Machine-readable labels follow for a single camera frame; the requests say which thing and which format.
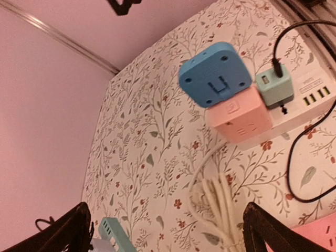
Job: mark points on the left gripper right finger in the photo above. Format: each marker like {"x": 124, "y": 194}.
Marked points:
{"x": 260, "y": 229}

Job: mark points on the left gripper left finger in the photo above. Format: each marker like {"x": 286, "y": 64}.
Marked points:
{"x": 71, "y": 232}

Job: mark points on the teal power strip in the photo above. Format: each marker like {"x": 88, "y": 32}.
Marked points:
{"x": 111, "y": 230}

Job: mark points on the pink power strip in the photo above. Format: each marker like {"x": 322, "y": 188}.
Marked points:
{"x": 321, "y": 231}

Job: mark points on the pink cube socket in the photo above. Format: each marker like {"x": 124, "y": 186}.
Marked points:
{"x": 241, "y": 117}

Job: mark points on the teal small adapter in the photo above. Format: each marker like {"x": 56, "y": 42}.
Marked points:
{"x": 275, "y": 91}

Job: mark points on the white power strip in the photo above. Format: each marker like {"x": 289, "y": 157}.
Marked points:
{"x": 314, "y": 94}

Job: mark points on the blue plug adapter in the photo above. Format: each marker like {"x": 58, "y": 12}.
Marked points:
{"x": 214, "y": 75}

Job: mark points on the floral table mat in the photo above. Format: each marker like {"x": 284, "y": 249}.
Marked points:
{"x": 151, "y": 137}

